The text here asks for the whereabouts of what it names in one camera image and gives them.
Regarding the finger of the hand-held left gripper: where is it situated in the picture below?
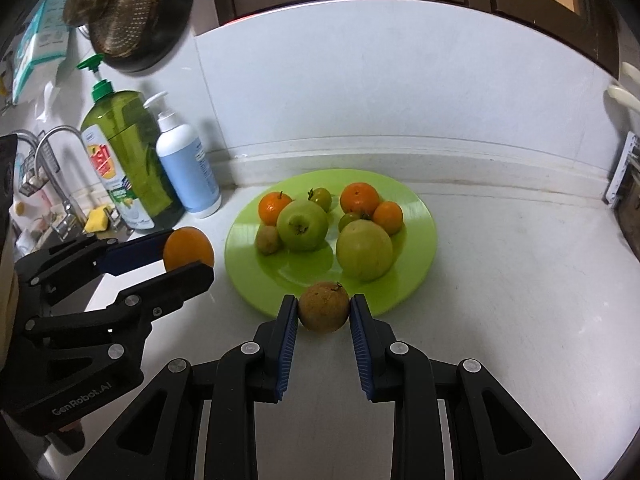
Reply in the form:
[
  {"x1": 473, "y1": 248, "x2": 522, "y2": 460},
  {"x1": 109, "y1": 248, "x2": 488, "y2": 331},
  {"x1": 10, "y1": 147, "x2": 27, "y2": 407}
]
[
  {"x1": 25, "y1": 261, "x2": 215, "y2": 341},
  {"x1": 15, "y1": 230, "x2": 174, "y2": 292}
]

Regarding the green apple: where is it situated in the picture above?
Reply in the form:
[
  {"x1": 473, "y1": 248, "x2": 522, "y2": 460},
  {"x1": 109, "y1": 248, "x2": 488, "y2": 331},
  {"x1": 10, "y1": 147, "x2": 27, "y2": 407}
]
[{"x1": 276, "y1": 199, "x2": 329, "y2": 253}]

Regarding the small orange tangerine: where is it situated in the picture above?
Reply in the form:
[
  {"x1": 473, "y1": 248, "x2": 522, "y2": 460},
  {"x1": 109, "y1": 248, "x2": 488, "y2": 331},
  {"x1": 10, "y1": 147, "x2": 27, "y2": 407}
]
[
  {"x1": 164, "y1": 227, "x2": 215, "y2": 272},
  {"x1": 258, "y1": 191, "x2": 294, "y2": 226},
  {"x1": 373, "y1": 201, "x2": 404, "y2": 236}
]

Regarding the white teal paper package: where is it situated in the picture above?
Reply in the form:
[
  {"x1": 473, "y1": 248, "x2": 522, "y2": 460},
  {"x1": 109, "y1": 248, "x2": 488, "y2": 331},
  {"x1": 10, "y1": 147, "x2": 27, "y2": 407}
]
[{"x1": 12, "y1": 0, "x2": 76, "y2": 102}]

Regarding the chrome gooseneck faucet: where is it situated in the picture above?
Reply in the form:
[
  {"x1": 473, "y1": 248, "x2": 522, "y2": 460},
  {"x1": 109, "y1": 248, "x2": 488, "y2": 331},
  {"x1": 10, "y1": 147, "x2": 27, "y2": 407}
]
[{"x1": 35, "y1": 126, "x2": 88, "y2": 228}]

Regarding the large pale green fruit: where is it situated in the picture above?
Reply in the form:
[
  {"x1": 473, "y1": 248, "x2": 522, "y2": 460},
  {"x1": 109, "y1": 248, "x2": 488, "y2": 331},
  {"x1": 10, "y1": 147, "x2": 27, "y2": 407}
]
[{"x1": 335, "y1": 219, "x2": 394, "y2": 282}]

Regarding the chrome sink faucet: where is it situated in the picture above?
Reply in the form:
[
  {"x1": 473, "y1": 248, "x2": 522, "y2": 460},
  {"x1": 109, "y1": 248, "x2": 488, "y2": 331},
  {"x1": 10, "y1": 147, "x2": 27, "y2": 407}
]
[{"x1": 10, "y1": 130, "x2": 73, "y2": 242}]

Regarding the green plate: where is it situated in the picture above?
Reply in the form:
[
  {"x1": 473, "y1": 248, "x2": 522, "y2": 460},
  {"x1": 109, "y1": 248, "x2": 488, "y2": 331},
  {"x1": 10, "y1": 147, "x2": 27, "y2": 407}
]
[{"x1": 225, "y1": 169, "x2": 438, "y2": 320}]

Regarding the small green orange tomato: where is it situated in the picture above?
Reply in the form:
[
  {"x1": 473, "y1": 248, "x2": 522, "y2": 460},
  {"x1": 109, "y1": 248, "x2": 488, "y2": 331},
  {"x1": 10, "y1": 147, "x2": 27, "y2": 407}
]
[
  {"x1": 338, "y1": 211, "x2": 373, "y2": 233},
  {"x1": 307, "y1": 187, "x2": 332, "y2": 212}
]

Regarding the round metal lid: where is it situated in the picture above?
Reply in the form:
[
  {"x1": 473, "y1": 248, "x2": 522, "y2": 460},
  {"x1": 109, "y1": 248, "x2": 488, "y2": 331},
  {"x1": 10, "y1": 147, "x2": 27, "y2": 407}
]
[{"x1": 64, "y1": 0, "x2": 126, "y2": 28}]

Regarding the white pot rack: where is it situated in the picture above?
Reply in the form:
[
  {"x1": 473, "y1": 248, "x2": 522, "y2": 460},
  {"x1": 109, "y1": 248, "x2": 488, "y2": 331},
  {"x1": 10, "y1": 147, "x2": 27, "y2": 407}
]
[{"x1": 605, "y1": 130, "x2": 640, "y2": 207}]

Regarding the white saucepan cream handle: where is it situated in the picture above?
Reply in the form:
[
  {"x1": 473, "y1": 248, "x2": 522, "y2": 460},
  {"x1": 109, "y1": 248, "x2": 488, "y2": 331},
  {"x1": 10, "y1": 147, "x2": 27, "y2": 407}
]
[{"x1": 605, "y1": 85, "x2": 640, "y2": 112}]

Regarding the round brown fruit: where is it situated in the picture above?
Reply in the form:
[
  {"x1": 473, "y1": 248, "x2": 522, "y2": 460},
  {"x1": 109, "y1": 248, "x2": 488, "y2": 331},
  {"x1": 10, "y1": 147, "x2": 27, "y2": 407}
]
[{"x1": 298, "y1": 282, "x2": 350, "y2": 333}]

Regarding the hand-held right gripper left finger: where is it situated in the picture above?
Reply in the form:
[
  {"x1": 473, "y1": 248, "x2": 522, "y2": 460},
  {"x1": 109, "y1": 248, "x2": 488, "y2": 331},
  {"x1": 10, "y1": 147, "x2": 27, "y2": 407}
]
[{"x1": 67, "y1": 294, "x2": 301, "y2": 480}]

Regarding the person's left hand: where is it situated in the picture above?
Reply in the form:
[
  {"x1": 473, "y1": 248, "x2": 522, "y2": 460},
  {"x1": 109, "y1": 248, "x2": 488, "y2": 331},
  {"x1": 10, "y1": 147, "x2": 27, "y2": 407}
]
[{"x1": 47, "y1": 421, "x2": 87, "y2": 456}]

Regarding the green dish soap bottle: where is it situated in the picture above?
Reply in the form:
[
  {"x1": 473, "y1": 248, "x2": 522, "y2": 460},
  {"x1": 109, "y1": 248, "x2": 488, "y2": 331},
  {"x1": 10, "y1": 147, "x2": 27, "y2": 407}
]
[{"x1": 77, "y1": 55, "x2": 186, "y2": 233}]

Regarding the white pump bottle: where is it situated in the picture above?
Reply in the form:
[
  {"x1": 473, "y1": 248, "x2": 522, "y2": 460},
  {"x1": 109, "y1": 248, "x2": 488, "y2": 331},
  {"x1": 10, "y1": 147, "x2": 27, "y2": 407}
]
[{"x1": 142, "y1": 91, "x2": 222, "y2": 219}]

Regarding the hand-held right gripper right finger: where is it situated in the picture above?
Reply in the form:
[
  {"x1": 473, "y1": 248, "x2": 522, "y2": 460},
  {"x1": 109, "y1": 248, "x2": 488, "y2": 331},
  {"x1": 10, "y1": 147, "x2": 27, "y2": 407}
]
[{"x1": 349, "y1": 294, "x2": 583, "y2": 480}]

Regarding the small greenish brown fruit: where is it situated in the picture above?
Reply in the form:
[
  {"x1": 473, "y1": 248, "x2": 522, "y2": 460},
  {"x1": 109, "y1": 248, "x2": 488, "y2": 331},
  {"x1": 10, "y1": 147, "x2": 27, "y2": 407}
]
[{"x1": 255, "y1": 225, "x2": 284, "y2": 256}]

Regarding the yellow sponge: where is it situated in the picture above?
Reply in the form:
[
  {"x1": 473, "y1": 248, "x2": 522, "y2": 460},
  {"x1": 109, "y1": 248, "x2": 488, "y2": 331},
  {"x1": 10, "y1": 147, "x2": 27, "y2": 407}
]
[{"x1": 84, "y1": 205, "x2": 112, "y2": 233}]

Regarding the metal colander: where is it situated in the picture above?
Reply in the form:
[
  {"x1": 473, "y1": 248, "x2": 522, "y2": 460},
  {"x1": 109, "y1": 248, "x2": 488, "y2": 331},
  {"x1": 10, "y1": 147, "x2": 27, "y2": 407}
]
[{"x1": 87, "y1": 0, "x2": 164, "y2": 56}]

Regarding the large orange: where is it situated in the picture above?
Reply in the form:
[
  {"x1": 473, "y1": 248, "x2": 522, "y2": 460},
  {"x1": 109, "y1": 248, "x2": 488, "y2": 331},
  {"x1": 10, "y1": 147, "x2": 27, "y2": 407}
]
[{"x1": 340, "y1": 182, "x2": 380, "y2": 217}]

